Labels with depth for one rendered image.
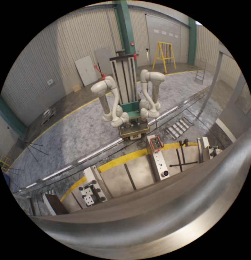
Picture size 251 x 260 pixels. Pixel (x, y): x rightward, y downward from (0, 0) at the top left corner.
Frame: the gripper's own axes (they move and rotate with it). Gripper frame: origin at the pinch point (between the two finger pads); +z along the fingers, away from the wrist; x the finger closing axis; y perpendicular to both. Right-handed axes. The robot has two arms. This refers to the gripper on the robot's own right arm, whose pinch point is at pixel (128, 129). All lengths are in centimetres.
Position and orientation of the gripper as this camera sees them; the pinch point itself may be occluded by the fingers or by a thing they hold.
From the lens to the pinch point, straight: 154.2
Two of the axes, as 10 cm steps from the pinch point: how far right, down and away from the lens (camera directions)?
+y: -1.8, -7.8, 6.0
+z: 1.5, 5.8, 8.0
